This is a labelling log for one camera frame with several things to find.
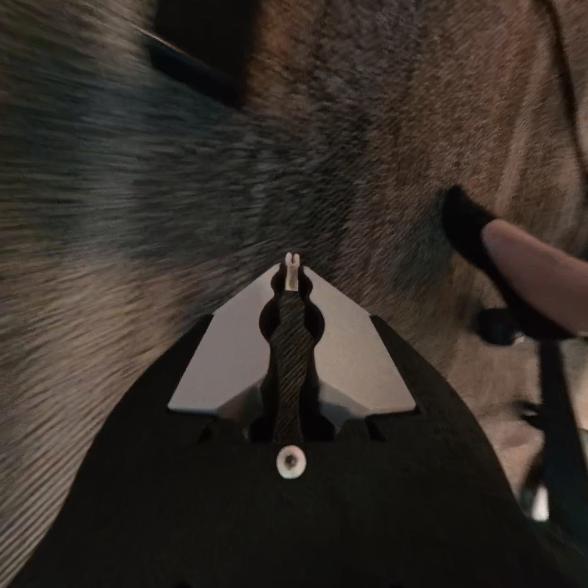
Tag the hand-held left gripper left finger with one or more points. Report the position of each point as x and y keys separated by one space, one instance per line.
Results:
x=229 y=363

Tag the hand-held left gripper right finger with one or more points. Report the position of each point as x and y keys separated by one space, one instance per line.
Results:
x=356 y=363

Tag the small white lego clip piece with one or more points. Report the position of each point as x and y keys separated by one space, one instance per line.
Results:
x=292 y=271

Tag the dark object on carpet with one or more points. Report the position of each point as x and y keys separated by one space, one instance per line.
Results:
x=206 y=50

